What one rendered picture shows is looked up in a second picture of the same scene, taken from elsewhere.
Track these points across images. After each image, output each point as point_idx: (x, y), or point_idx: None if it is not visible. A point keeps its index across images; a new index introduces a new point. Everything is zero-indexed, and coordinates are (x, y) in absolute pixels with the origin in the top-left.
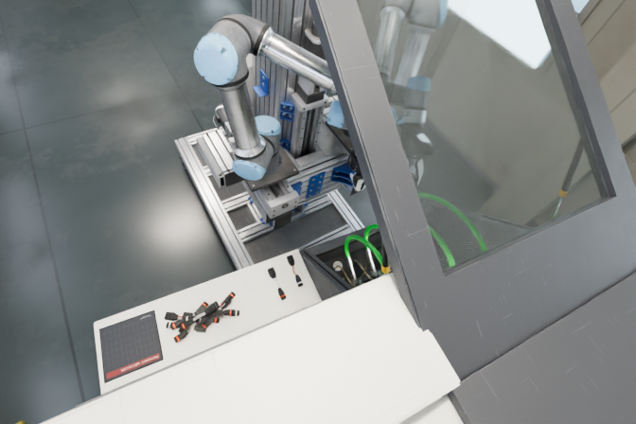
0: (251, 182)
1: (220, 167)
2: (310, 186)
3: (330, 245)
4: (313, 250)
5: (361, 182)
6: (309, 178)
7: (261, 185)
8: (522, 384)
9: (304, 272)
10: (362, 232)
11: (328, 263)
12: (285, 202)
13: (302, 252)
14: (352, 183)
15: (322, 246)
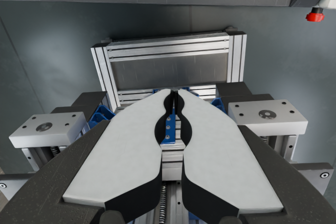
0: (322, 182)
1: None
2: (170, 125)
3: None
4: None
5: (214, 162)
6: (175, 142)
7: (310, 170)
8: None
9: None
10: None
11: None
12: (273, 122)
13: None
14: (99, 109)
15: None
